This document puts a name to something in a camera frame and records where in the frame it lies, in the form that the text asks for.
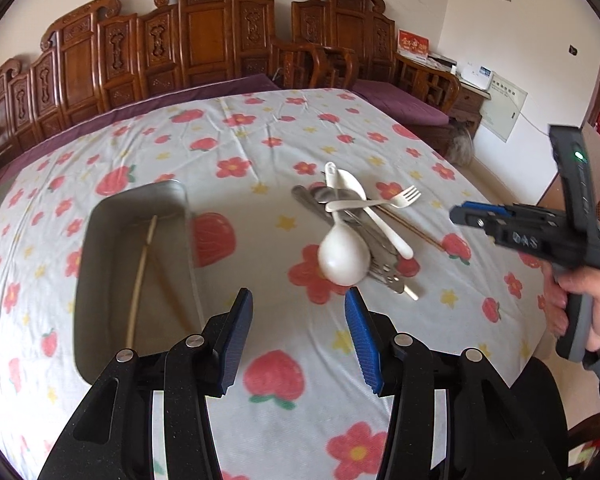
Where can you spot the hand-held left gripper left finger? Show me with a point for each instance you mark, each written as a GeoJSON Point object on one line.
{"type": "Point", "coordinates": [237, 345]}

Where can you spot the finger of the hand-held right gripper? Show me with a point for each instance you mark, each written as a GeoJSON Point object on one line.
{"type": "Point", "coordinates": [480, 206]}
{"type": "Point", "coordinates": [467, 218]}

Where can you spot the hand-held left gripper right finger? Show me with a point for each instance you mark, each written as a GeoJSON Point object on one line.
{"type": "Point", "coordinates": [361, 345]}

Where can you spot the brown wooden chopstick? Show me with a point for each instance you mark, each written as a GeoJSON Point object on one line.
{"type": "Point", "coordinates": [420, 234]}

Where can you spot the white plastic fork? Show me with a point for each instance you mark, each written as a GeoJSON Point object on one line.
{"type": "Point", "coordinates": [400, 197]}

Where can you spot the light bamboo chopstick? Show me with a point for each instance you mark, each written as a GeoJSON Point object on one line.
{"type": "Point", "coordinates": [140, 285]}
{"type": "Point", "coordinates": [411, 292]}

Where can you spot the cream round-bowl spoon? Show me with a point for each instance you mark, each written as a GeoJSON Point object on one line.
{"type": "Point", "coordinates": [342, 257]}

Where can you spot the steel fork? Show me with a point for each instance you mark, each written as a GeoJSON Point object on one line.
{"type": "Point", "coordinates": [305, 200]}

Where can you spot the rectangular metal tray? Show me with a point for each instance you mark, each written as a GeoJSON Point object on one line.
{"type": "Point", "coordinates": [105, 260]}

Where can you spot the grey plastic bag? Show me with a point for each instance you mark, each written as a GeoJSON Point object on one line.
{"type": "Point", "coordinates": [461, 145]}

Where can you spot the wooden side cabinet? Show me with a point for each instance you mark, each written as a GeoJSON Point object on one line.
{"type": "Point", "coordinates": [467, 107]}

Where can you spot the beige board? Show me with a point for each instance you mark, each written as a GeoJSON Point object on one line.
{"type": "Point", "coordinates": [597, 160]}

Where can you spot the purple armchair cushion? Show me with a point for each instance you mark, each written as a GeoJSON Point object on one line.
{"type": "Point", "coordinates": [405, 105]}

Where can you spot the white box on cabinet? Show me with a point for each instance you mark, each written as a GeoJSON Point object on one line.
{"type": "Point", "coordinates": [475, 77]}

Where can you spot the person's dark trousers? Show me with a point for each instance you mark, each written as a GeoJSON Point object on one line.
{"type": "Point", "coordinates": [542, 410]}

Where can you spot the red desk calendar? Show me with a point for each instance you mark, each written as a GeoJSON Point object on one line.
{"type": "Point", "coordinates": [412, 42]}

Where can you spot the floral strawberry print cloth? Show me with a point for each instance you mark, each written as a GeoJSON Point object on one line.
{"type": "Point", "coordinates": [260, 160]}

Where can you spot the carved wooden armchair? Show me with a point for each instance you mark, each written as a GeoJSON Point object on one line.
{"type": "Point", "coordinates": [340, 20]}

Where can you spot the purple bench cushion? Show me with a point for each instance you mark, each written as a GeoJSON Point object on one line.
{"type": "Point", "coordinates": [250, 82]}

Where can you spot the carved wooden bench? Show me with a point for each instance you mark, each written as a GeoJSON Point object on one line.
{"type": "Point", "coordinates": [200, 35]}

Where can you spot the white wall panel door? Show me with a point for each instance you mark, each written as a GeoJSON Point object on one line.
{"type": "Point", "coordinates": [505, 105]}

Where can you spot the black wall socket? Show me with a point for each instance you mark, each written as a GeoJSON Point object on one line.
{"type": "Point", "coordinates": [573, 49]}

